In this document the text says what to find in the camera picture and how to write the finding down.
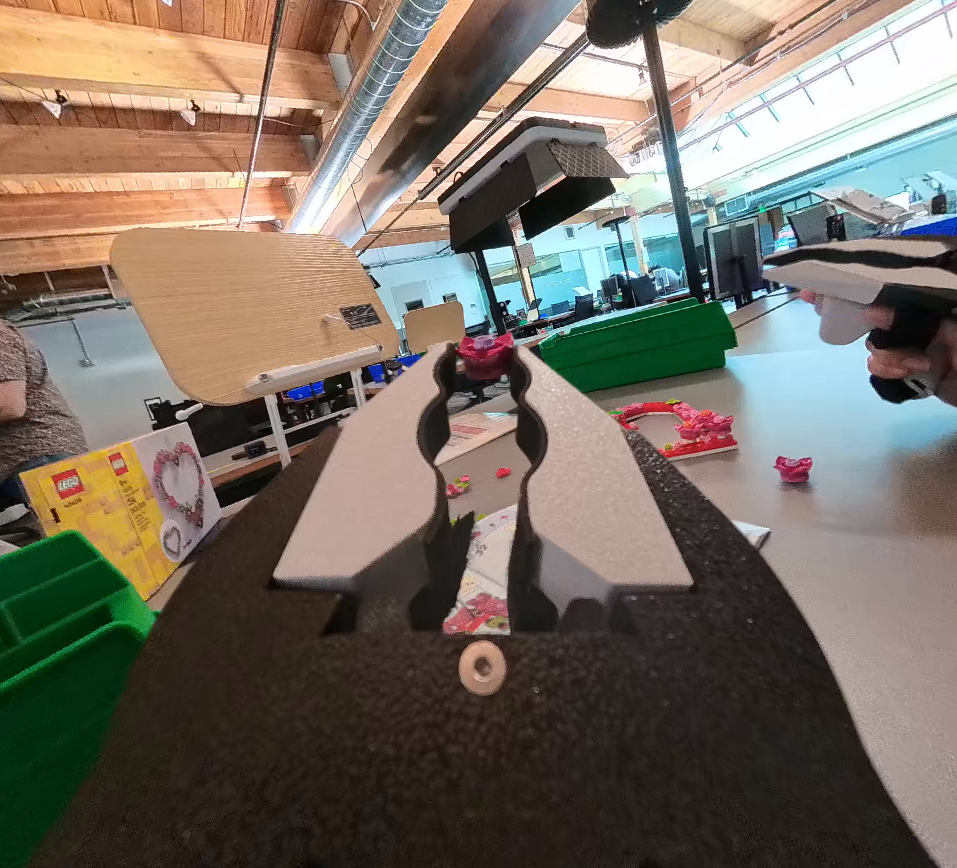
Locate green plastic bin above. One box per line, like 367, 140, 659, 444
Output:
0, 530, 158, 868
538, 298, 737, 393

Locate yellow lego box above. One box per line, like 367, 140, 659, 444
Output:
18, 422, 223, 600

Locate grey overhead panel on pole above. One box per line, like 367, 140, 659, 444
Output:
437, 117, 631, 331

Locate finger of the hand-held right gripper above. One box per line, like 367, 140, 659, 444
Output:
763, 235, 957, 274
761, 257, 957, 306

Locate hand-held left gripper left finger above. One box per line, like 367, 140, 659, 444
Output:
273, 342, 477, 633

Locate black computer monitor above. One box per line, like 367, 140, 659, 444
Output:
703, 216, 765, 302

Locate white printed paper sheet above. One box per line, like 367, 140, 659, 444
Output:
436, 412, 520, 467

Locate red lego heart frame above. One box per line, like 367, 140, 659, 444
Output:
609, 401, 740, 461

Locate silver air duct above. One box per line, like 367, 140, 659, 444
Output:
288, 0, 485, 235

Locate large dark air duct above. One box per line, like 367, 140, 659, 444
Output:
321, 0, 592, 249

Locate wooden tilting stand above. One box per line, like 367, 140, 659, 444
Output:
404, 301, 466, 355
110, 227, 401, 469

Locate open lego instruction booklet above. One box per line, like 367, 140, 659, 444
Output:
443, 505, 771, 637

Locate black pole with ribbed disc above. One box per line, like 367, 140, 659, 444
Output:
585, 0, 707, 302

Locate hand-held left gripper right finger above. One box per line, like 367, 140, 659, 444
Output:
507, 345, 696, 633

